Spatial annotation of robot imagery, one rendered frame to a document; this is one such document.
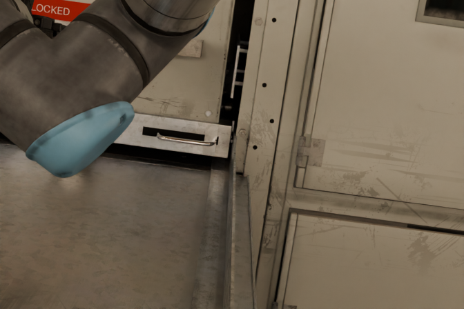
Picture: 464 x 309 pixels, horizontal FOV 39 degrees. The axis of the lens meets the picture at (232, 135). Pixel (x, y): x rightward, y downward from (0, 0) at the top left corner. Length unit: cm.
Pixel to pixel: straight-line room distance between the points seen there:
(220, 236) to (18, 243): 25
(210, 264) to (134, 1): 34
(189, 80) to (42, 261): 52
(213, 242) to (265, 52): 40
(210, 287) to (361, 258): 53
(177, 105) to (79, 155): 63
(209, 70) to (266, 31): 13
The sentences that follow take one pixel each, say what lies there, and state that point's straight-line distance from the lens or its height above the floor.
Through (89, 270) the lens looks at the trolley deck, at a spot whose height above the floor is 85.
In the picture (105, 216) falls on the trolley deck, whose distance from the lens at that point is 89.
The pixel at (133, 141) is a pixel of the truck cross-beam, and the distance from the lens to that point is 118.
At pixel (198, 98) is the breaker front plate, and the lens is 117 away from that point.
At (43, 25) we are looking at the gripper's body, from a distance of 80.
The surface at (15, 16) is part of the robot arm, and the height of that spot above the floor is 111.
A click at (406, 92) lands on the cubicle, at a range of 113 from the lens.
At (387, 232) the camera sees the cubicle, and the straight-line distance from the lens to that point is 119.
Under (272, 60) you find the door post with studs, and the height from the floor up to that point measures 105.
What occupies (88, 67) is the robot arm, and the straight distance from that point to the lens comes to 57.
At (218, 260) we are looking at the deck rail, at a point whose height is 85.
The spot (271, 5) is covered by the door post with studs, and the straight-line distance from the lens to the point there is 111.
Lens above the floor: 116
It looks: 13 degrees down
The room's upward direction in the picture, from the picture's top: 8 degrees clockwise
